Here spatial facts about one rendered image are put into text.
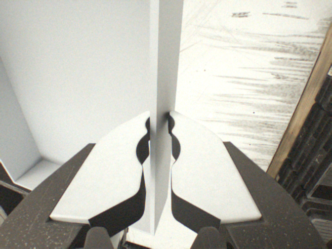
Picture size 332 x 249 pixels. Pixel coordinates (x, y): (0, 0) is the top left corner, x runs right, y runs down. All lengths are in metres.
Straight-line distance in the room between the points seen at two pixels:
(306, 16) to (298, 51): 0.07
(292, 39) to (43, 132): 0.51
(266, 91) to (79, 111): 0.45
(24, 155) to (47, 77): 0.13
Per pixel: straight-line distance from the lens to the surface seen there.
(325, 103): 1.13
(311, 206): 1.18
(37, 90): 0.24
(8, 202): 1.16
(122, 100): 0.16
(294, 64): 0.52
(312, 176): 1.16
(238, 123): 0.55
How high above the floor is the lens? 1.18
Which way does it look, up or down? 56 degrees down
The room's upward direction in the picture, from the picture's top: 154 degrees counter-clockwise
